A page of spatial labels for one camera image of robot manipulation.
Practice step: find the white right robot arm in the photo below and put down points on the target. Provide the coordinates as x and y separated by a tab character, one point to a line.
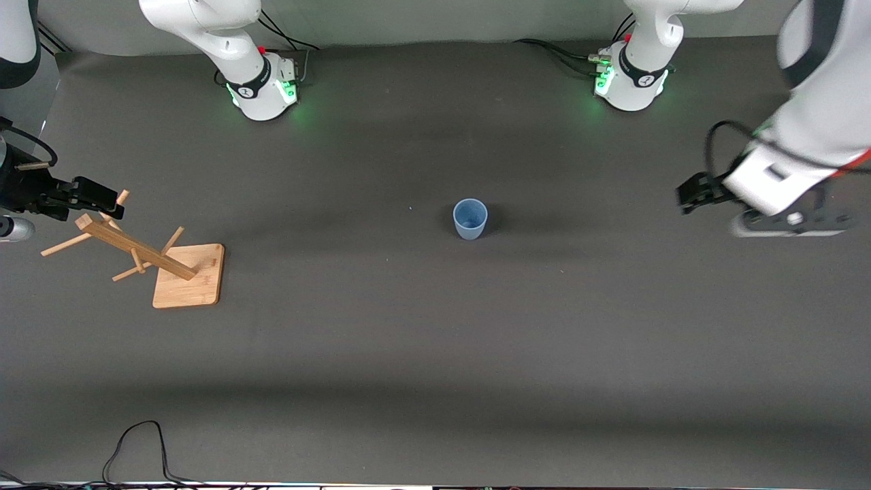
224	41

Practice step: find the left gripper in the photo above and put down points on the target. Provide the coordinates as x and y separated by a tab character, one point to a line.
714	188

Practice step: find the wooden cup rack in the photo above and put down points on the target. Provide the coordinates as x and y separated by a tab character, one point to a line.
187	279

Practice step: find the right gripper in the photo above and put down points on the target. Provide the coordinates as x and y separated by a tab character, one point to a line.
22	188

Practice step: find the light blue plastic cup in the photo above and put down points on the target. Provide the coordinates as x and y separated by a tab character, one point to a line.
470	218

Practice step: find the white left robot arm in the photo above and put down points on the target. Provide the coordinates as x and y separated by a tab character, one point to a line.
823	102

